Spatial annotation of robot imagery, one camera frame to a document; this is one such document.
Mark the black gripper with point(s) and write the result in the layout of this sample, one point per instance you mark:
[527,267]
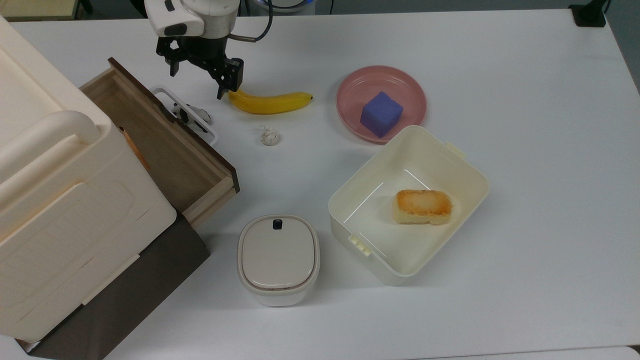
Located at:
[200,50]

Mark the black clamp stand base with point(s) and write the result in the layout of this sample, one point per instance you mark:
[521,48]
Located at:
[590,15]

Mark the cream open storage bin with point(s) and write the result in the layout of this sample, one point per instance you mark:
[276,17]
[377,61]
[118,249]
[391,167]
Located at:
[360,235]

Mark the purple foam cube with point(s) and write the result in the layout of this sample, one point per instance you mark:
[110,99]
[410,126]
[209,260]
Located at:
[381,114]

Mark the yellow toy banana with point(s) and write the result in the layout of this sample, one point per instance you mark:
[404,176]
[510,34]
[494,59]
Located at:
[270,104]

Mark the toasted bread toy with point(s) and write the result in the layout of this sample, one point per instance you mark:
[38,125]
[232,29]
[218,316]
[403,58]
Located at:
[422,206]

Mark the pink plastic plate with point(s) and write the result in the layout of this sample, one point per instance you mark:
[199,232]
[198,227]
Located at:
[355,95]

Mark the small cream lidded trash can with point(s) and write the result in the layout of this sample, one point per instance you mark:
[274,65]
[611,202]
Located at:
[278,260]

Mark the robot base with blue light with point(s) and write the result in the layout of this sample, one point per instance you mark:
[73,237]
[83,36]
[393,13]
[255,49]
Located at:
[287,4]

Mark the black white panda toy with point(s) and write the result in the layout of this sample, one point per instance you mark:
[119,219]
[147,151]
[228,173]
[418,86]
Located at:
[192,116]

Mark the crumpled white paper ball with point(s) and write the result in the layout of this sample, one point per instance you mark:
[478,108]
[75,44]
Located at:
[270,136]

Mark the yellow wooden board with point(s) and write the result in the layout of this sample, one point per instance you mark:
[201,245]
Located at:
[35,9]

